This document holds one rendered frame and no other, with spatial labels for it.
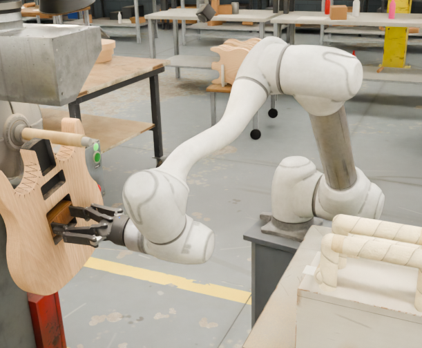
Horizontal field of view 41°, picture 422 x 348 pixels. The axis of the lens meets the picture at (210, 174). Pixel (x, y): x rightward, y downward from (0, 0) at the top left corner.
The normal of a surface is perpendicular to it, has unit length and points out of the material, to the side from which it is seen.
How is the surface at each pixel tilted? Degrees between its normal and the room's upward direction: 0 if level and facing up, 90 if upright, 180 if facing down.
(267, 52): 34
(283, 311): 0
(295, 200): 89
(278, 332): 0
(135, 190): 43
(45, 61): 90
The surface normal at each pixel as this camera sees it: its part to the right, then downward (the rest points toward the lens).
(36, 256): 0.92, 0.13
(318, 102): -0.27, 0.87
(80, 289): -0.03, -0.92
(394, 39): -0.40, 0.36
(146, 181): -0.38, -0.40
